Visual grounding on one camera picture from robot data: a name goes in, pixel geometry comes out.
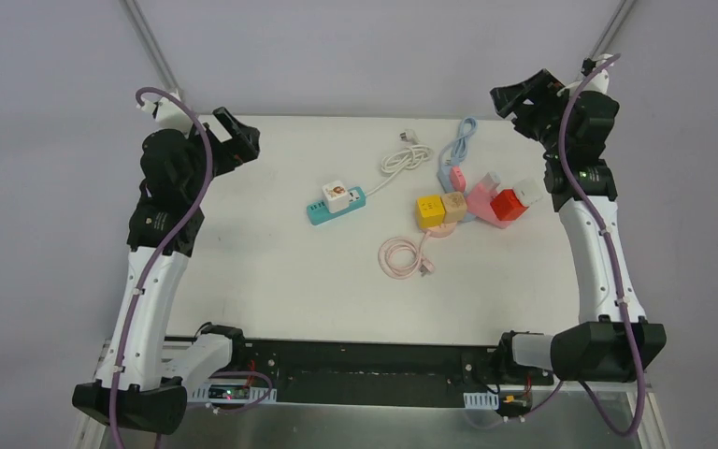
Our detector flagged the light blue cord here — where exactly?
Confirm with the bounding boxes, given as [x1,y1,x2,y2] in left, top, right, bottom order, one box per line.
[438,116,479,178]

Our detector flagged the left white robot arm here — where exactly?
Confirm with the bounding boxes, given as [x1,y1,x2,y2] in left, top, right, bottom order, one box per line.
[71,87,260,435]

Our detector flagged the pink power strip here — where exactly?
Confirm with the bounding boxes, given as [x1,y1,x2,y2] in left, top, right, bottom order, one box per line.
[465,182,513,229]

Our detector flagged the yellow cube adapter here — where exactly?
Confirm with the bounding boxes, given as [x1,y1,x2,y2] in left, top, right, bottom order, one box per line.
[415,195,446,229]

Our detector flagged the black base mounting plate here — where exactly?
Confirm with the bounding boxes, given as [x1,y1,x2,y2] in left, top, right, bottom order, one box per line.
[189,339,556,410]

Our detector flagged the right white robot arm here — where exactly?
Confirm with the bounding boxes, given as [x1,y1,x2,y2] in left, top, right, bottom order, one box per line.
[490,54,667,438]

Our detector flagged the teal power strip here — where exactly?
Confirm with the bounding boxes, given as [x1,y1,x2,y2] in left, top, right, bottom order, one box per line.
[306,181,366,225]

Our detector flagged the white pink small adapter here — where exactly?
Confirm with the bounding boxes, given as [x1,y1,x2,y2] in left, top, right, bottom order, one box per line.
[480,171,501,196]

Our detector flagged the red cube adapter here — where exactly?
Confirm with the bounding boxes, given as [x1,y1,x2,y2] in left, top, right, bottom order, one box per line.
[490,189,528,222]

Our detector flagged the white cube adapter with picture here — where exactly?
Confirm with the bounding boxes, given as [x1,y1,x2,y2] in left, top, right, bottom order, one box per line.
[322,180,351,214]

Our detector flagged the light blue power strip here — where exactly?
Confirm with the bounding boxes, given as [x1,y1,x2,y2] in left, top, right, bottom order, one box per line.
[437,165,455,193]

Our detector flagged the beige cube adapter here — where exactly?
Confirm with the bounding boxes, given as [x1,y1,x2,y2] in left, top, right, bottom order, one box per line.
[440,192,467,224]

